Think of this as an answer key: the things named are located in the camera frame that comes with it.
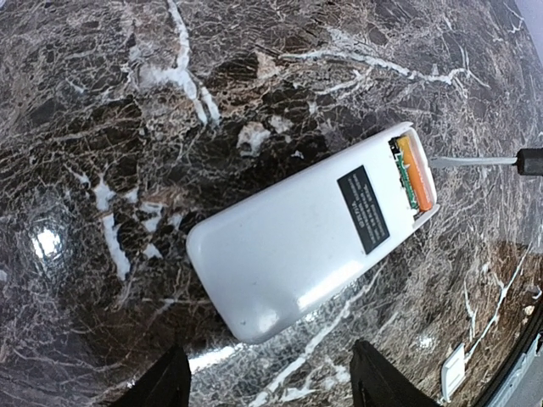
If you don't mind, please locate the orange battery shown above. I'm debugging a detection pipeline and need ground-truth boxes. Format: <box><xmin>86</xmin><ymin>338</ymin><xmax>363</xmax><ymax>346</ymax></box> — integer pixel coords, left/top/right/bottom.
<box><xmin>397</xmin><ymin>136</ymin><xmax>434</xmax><ymax>211</ymax></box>

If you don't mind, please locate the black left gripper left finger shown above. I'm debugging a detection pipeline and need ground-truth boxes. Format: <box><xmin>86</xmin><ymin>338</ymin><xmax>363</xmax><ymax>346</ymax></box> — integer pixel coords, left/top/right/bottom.
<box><xmin>111</xmin><ymin>344</ymin><xmax>191</xmax><ymax>407</ymax></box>

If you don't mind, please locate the yellow handled screwdriver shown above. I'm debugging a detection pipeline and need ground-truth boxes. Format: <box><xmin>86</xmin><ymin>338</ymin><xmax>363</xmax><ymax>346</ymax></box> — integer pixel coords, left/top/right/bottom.
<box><xmin>428</xmin><ymin>148</ymin><xmax>543</xmax><ymax>176</ymax></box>

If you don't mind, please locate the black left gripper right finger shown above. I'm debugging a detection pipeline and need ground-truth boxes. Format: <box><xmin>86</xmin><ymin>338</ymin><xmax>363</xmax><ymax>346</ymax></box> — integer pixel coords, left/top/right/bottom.
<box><xmin>350</xmin><ymin>340</ymin><xmax>439</xmax><ymax>407</ymax></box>

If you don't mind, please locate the green battery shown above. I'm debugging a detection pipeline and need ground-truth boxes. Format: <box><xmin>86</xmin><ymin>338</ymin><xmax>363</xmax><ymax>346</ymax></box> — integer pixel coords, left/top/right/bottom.
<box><xmin>389</xmin><ymin>139</ymin><xmax>419</xmax><ymax>210</ymax></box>

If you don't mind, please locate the white remote control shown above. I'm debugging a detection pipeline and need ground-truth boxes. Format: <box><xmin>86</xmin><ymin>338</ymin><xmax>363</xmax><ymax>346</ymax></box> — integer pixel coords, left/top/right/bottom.
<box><xmin>186</xmin><ymin>122</ymin><xmax>439</xmax><ymax>344</ymax></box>

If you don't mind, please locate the white battery cover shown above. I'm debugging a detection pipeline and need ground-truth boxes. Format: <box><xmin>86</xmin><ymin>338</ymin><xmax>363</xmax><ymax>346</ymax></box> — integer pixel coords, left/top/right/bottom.
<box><xmin>440</xmin><ymin>343</ymin><xmax>466</xmax><ymax>399</ymax></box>

